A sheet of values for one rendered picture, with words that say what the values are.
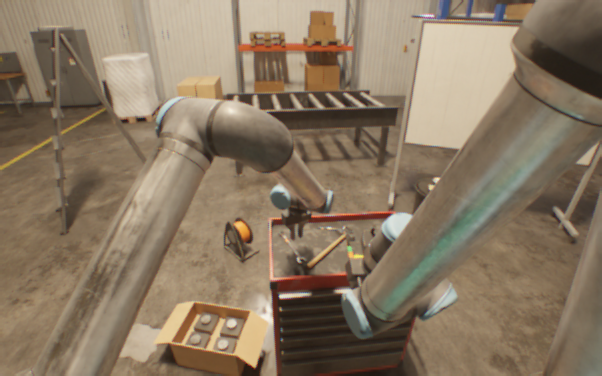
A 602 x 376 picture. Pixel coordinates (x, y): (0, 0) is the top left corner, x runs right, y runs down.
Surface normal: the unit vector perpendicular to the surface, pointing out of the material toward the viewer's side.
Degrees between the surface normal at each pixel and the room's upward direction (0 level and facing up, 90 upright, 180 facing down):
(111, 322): 67
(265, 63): 90
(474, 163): 88
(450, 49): 90
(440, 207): 88
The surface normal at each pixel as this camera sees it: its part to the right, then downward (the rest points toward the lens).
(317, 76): 0.10, 0.48
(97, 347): 0.70, -0.06
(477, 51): -0.32, 0.46
